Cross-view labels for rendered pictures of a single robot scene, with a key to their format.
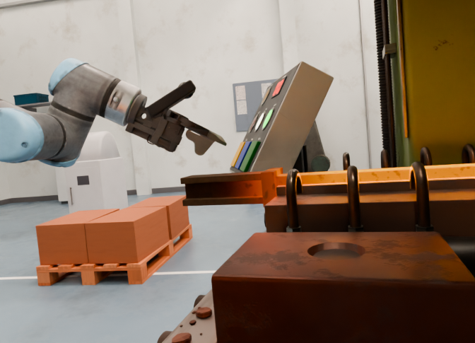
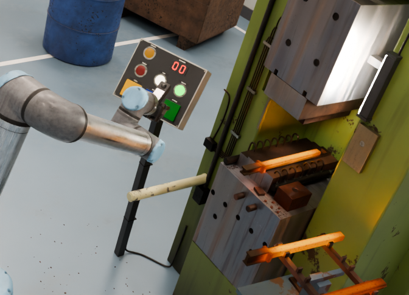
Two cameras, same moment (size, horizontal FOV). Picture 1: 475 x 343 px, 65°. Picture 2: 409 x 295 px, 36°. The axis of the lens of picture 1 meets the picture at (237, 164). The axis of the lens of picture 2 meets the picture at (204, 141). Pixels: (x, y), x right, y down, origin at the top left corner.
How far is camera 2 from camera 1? 2.45 m
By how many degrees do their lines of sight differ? 68
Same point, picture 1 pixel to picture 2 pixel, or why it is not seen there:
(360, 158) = not seen: outside the picture
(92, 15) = not seen: outside the picture
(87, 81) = (150, 103)
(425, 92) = (266, 117)
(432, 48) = (272, 106)
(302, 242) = (289, 188)
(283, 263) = (295, 194)
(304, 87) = (204, 81)
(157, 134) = (157, 116)
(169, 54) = not seen: outside the picture
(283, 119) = (195, 97)
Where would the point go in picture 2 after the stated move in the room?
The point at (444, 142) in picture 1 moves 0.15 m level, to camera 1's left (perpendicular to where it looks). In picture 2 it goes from (265, 130) to (248, 140)
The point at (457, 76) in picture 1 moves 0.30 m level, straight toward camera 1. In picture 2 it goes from (274, 114) to (310, 155)
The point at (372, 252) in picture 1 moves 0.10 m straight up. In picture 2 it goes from (299, 189) to (308, 169)
